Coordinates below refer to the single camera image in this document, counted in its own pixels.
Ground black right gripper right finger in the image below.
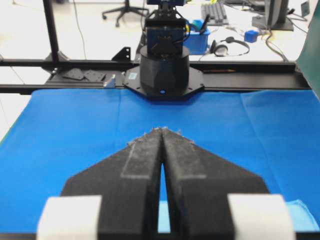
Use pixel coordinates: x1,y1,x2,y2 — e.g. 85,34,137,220
162,128,295,240

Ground black headphones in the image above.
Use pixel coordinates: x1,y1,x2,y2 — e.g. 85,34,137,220
209,36,250,57

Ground black keyboard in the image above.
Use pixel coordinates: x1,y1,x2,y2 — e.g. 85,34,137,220
200,2,229,26

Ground black vertical frame post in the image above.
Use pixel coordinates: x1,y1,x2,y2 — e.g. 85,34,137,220
43,0,69,62

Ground dark blue table cloth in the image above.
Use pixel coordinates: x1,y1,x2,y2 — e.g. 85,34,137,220
0,89,320,233

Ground blue plastic bin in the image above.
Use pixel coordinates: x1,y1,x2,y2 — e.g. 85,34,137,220
183,19,211,55

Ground black office chair base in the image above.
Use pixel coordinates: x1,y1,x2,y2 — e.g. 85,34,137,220
101,0,149,28

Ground small blue box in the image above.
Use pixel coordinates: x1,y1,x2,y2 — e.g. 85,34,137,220
244,30,259,43

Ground light blue towel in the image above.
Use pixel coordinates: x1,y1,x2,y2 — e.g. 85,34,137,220
157,199,320,233

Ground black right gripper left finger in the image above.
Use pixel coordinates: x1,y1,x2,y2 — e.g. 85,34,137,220
36,129,161,240

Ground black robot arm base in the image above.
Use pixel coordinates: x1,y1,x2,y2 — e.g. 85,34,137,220
123,0,205,99

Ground black aluminium frame rail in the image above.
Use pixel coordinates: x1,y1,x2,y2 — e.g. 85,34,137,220
0,59,310,99

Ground black monitor stand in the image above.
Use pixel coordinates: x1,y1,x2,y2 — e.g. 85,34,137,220
251,0,294,31

